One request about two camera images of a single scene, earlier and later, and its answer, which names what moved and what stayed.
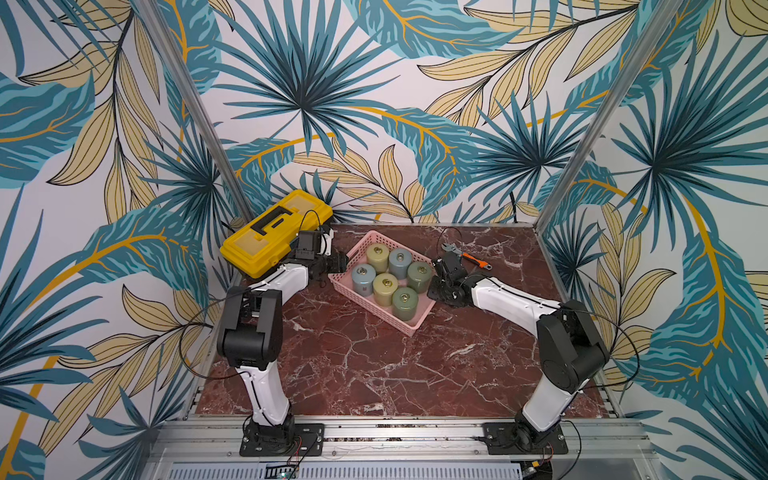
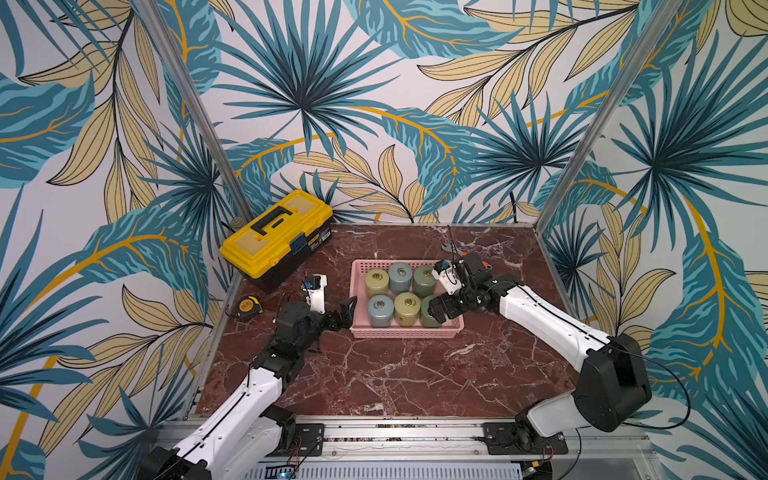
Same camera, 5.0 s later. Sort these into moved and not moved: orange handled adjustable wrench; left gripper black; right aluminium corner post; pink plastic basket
Moved: left gripper black; pink plastic basket
Not moved: right aluminium corner post; orange handled adjustable wrench
